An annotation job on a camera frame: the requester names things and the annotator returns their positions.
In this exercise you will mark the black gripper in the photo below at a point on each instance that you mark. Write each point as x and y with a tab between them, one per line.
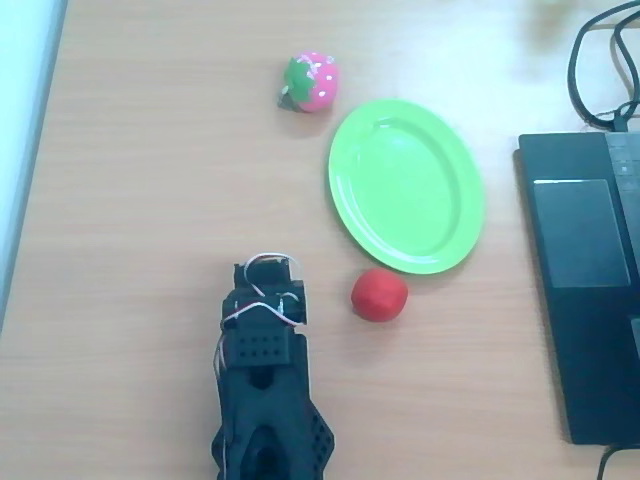
270	271

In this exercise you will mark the black laptop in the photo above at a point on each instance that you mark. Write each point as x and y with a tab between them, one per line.
580	280

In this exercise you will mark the red toy strawberry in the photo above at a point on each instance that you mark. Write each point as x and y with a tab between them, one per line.
379	295

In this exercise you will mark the pink toy strawberry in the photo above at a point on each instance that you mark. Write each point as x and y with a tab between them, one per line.
320	82

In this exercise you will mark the green oval plate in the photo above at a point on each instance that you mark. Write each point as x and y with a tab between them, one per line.
405	185

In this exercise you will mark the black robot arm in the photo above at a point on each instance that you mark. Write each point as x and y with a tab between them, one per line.
280	400

